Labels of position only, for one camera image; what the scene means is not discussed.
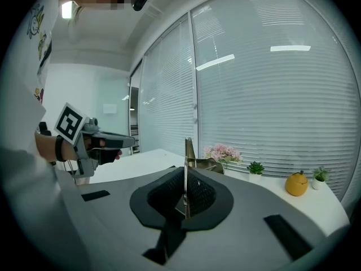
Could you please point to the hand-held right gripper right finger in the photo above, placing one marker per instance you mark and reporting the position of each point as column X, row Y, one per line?
column 253, row 216

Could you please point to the small green succulent plant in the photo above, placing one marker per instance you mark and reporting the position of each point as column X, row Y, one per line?
column 255, row 169

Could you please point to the white window blinds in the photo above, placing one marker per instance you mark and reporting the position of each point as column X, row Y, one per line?
column 268, row 109
column 166, row 95

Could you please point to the ceiling light panel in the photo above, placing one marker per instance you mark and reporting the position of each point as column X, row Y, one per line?
column 68, row 9

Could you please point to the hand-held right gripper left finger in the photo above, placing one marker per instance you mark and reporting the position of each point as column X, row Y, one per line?
column 112, row 222

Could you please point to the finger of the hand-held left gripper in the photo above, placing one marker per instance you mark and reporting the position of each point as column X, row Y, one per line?
column 121, row 140

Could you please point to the person's left forearm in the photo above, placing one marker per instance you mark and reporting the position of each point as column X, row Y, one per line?
column 46, row 148

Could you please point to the person's cartoon printed shirt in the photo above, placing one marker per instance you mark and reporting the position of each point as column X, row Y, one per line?
column 25, row 95

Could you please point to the yellow round toy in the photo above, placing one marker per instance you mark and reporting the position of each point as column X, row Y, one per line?
column 296, row 185

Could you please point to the person's left hand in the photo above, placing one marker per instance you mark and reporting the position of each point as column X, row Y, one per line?
column 108, row 154

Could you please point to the black wristband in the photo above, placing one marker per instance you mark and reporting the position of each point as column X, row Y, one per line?
column 59, row 148

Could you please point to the small plant in white pot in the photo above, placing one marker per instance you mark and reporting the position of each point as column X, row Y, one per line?
column 319, row 179

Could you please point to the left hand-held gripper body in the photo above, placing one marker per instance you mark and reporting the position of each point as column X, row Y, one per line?
column 70, row 121

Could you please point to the pink flower bouquet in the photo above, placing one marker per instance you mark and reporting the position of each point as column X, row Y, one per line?
column 222, row 152

